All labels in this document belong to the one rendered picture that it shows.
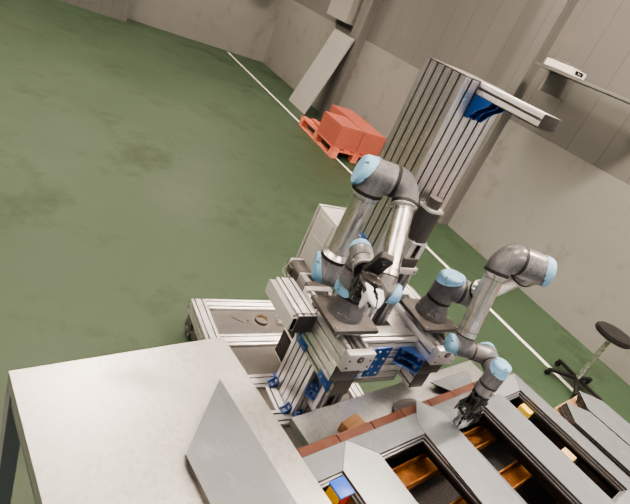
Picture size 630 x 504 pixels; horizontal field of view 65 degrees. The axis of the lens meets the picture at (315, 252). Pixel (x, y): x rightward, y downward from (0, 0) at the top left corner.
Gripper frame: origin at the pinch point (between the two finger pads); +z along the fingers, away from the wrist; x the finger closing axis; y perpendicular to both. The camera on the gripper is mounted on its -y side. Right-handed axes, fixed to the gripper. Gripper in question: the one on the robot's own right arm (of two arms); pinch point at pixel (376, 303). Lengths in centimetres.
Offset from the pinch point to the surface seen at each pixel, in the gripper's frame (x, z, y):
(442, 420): -70, -31, 52
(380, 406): -55, -48, 71
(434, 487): -84, -24, 80
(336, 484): -19, 13, 55
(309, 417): -22, -30, 75
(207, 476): 24, 34, 42
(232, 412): 21.2, 13.9, 41.5
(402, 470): -60, -17, 70
